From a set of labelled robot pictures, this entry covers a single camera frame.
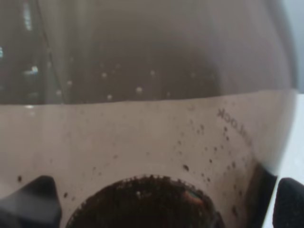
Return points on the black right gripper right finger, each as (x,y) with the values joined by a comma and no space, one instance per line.
(289,204)

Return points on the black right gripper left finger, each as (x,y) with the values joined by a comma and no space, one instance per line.
(35,205)

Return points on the grey translucent water bottle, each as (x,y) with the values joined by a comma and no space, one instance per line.
(147,113)

